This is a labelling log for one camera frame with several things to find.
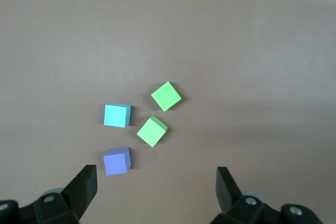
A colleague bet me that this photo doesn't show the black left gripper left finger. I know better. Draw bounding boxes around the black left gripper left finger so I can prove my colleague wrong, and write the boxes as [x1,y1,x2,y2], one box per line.
[34,165,98,224]

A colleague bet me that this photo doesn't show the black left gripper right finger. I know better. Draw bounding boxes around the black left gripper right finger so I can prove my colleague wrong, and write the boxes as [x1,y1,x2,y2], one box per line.
[209,166,281,224]

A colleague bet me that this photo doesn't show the cyan foam cube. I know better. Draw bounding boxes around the cyan foam cube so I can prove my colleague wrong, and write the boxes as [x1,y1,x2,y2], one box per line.
[103,102,132,129]

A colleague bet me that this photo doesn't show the green foam cube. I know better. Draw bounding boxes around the green foam cube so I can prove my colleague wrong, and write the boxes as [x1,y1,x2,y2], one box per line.
[151,81,182,112]
[136,115,168,147]

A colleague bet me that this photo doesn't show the purple foam cube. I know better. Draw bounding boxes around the purple foam cube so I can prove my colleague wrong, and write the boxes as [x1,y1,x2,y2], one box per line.
[102,146,131,176]

